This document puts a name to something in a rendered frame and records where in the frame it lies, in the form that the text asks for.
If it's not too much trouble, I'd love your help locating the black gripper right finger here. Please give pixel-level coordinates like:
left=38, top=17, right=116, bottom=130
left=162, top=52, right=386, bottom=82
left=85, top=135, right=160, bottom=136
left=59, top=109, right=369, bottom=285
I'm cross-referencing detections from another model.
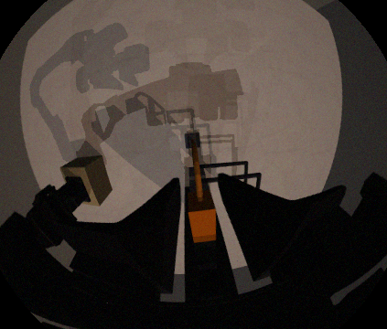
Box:
left=219, top=173, right=347, bottom=281

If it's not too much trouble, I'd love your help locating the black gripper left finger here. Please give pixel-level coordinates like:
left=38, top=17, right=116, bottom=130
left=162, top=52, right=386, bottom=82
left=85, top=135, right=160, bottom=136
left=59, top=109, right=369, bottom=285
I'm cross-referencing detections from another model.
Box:
left=54, top=178, right=181, bottom=293

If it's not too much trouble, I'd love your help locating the orange power plug with cord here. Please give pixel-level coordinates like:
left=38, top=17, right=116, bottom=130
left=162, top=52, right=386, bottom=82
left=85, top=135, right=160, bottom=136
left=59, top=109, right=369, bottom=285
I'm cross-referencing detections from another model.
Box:
left=188, top=139, right=216, bottom=260

